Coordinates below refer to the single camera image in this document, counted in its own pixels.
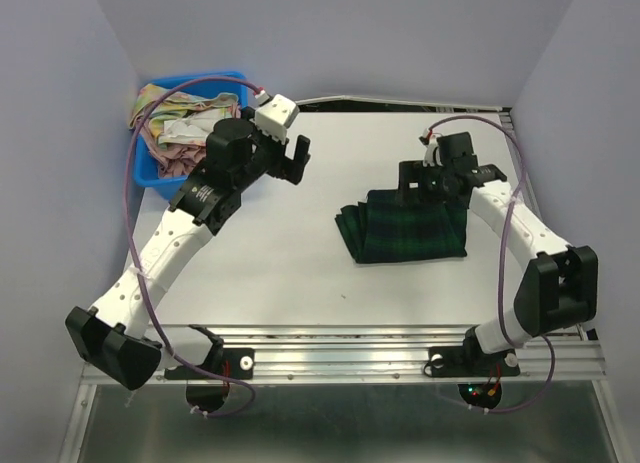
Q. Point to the blue plastic bin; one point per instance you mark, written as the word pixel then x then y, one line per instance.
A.
pixel 145 168

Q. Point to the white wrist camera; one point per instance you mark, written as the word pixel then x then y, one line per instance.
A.
pixel 274 115
pixel 432 149

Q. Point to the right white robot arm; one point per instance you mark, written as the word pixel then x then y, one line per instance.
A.
pixel 559 284

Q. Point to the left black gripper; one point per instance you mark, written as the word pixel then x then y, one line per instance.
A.
pixel 286 168

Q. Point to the pastel floral skirt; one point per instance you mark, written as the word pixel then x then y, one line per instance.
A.
pixel 203 112

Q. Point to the dusty pink skirt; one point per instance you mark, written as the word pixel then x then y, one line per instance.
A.
pixel 176 145

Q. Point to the green plaid skirt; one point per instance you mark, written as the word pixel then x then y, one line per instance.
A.
pixel 382 230

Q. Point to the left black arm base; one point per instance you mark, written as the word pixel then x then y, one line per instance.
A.
pixel 236 363

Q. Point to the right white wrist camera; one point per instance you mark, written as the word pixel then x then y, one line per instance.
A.
pixel 432 149

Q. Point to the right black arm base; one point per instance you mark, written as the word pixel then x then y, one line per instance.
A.
pixel 454 363

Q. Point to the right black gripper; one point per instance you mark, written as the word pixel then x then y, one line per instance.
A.
pixel 411 172

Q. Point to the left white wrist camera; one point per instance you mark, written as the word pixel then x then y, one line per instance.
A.
pixel 274 115

